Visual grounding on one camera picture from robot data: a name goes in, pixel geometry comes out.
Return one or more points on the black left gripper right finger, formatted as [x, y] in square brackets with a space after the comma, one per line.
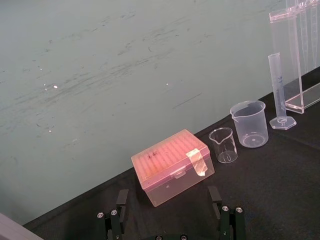
[225, 220]

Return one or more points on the black table cloth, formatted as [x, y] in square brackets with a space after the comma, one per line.
[225, 190]

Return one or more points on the small clear glass beaker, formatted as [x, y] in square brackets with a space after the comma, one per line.
[224, 147]

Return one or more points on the large clear plastic beaker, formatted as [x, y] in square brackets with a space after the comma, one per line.
[250, 125]

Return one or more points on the grey flat box corner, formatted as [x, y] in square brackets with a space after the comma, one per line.
[12, 230]

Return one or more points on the clear acrylic pipette stand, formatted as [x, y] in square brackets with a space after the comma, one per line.
[297, 60]

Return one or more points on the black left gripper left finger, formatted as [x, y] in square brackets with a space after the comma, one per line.
[117, 215]

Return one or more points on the pink translucent pipette tip box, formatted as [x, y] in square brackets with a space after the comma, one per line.
[172, 165]

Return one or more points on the clear plastic graduated cylinder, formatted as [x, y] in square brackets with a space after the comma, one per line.
[280, 92]

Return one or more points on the pale tape strip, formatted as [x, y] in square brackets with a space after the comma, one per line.
[197, 162]

